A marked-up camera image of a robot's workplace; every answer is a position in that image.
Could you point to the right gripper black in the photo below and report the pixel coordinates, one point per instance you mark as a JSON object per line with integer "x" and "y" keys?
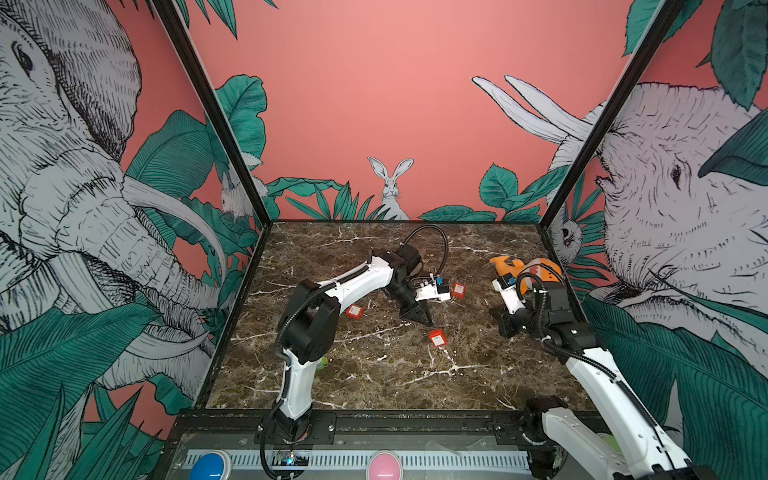
{"x": 505, "y": 320}

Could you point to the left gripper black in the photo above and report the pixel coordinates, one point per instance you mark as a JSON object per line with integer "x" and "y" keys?
{"x": 416, "y": 312}

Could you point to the red padlock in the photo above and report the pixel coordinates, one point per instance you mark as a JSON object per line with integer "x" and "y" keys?
{"x": 355, "y": 312}
{"x": 459, "y": 290}
{"x": 438, "y": 338}

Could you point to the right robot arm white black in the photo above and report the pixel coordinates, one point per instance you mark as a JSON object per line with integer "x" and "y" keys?
{"x": 644, "y": 450}

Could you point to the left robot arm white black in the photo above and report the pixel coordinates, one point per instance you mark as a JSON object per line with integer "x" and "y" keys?
{"x": 308, "y": 326}

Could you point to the orange shark plush toy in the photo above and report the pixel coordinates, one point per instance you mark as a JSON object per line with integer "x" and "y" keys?
{"x": 508, "y": 270}

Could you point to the pink push button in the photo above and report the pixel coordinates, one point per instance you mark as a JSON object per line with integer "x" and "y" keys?
{"x": 384, "y": 465}

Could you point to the blue push button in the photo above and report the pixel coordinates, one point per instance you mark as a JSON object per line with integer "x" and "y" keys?
{"x": 214, "y": 465}

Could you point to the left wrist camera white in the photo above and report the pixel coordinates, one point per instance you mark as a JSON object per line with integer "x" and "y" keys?
{"x": 433, "y": 288}

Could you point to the white slotted cable duct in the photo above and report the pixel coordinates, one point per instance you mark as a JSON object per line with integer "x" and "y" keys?
{"x": 327, "y": 460}

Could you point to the black mounting rail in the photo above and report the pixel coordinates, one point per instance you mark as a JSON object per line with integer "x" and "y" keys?
{"x": 504, "y": 426}

